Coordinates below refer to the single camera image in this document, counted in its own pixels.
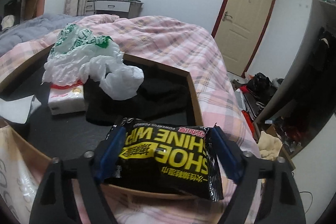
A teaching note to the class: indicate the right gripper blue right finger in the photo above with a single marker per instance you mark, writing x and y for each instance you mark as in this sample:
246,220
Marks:
228,153

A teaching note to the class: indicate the red bag on floor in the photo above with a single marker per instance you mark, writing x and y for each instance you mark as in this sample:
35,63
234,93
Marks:
245,112

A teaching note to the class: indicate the black bag on floor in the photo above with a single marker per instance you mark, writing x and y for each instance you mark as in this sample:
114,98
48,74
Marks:
259,85

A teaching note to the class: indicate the brown cardboard box tray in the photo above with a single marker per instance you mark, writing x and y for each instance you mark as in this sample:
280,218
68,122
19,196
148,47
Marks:
68,135

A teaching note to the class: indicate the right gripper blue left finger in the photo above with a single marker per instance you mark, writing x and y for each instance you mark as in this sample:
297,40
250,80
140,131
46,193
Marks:
107,152

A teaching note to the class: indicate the white grey desk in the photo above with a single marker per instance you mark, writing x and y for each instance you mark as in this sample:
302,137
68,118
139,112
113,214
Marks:
121,8

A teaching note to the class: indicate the white printed plastic bag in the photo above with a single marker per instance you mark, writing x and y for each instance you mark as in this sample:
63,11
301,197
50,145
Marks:
22,168

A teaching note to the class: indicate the white green plastic bag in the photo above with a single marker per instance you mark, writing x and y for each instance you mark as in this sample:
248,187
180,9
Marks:
79,55

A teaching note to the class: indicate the wardrobe with hanging clothes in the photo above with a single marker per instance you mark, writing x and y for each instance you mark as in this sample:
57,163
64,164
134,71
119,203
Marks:
302,104

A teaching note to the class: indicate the pink plaid quilt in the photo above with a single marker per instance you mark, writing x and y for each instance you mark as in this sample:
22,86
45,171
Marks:
191,48

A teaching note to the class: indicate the beige door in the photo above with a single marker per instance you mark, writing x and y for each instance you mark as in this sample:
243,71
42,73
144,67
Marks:
239,30

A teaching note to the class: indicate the red white tissue pack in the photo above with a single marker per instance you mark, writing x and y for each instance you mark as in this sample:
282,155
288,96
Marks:
66,99

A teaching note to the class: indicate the black cloth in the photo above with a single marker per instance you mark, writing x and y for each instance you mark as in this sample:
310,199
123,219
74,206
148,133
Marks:
163,97

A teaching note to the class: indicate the cardboard box with beige towel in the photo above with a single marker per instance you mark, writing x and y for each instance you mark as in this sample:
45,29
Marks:
270,144

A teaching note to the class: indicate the black yellow shoe wipes pack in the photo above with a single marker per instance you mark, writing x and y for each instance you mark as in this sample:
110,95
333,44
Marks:
167,159

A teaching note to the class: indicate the grey duvet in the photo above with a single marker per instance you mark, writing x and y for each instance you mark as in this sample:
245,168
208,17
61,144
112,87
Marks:
34,29

